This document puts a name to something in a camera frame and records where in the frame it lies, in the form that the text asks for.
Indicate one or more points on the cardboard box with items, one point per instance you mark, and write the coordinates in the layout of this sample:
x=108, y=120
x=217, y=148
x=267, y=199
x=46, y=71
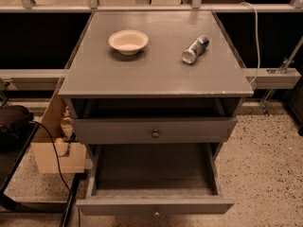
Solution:
x=52, y=154

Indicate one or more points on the black bag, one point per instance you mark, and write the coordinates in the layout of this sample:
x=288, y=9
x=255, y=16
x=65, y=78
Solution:
x=13, y=118

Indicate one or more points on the black side table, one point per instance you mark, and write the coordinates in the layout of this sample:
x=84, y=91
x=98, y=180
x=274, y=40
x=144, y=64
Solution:
x=9, y=161

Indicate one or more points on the grey wooden drawer cabinet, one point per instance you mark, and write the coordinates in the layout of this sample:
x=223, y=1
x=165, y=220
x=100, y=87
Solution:
x=155, y=82

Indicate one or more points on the grey top drawer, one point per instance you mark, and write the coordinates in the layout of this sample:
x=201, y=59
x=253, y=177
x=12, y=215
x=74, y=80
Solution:
x=154, y=130

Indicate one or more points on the metal rail frame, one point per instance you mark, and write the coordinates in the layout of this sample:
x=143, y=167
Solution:
x=37, y=80

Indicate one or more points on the silver blue drink can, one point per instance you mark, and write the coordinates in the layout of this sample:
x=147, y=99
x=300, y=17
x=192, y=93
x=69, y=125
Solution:
x=195, y=50

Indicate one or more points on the grey drawer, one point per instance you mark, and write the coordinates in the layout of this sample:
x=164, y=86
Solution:
x=164, y=179
x=154, y=130

